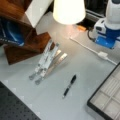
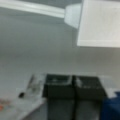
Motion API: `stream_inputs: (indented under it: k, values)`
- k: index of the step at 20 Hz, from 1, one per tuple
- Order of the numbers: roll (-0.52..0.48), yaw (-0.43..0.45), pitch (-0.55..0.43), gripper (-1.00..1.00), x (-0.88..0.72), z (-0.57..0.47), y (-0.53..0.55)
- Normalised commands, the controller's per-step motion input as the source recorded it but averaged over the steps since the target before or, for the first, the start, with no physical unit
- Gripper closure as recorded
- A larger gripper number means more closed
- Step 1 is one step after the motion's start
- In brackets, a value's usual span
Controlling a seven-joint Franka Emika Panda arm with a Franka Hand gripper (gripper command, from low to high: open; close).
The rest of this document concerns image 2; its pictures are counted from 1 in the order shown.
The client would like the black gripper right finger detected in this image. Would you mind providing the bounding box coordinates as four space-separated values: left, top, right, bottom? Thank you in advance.
75 76 107 120

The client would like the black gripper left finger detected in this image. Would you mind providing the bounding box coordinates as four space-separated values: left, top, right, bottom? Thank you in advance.
43 74 74 120

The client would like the white cabinet block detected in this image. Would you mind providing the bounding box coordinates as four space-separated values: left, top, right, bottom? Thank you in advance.
77 0 120 48

